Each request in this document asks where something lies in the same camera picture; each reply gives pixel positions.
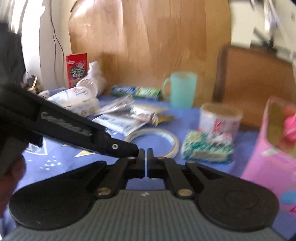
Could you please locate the white tissue pack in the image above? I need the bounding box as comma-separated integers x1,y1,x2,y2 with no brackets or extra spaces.
47,86,99,117

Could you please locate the toothpaste box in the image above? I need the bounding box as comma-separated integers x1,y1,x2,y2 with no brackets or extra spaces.
110,85,161,100

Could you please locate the black wall cable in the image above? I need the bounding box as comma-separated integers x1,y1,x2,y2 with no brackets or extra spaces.
49,0,65,88

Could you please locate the pink biscuit tin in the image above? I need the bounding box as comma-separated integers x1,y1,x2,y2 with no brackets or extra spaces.
241,97,295,215

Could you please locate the white barcode wipes packet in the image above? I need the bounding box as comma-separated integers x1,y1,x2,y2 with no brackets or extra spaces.
92,113,148,137

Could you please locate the clear tape roll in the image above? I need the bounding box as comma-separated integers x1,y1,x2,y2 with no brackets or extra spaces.
125,128,180,158

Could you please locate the silver foil packet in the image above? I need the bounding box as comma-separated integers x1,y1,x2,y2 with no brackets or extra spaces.
130,103,174,126

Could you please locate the stack of plastic cups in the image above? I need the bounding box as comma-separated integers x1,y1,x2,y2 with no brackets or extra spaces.
76,61,107,97

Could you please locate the brown woven chair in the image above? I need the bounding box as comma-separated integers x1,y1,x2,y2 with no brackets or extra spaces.
212,45,295,131

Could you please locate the red cereal box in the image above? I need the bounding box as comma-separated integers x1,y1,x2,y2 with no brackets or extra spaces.
66,53,88,88

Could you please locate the round paper tub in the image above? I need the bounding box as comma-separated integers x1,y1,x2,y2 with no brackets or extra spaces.
198,103,243,140

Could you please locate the teal plastic mug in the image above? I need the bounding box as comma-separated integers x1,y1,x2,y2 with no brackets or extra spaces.
162,72,198,108

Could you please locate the green patterned tissue packet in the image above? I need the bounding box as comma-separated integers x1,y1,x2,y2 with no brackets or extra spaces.
181,131,234,163

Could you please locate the pink fluffy cloth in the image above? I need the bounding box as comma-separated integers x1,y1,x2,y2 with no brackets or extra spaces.
283,114,296,144

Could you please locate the person left hand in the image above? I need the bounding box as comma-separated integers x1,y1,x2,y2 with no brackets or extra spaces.
0,155,26,218

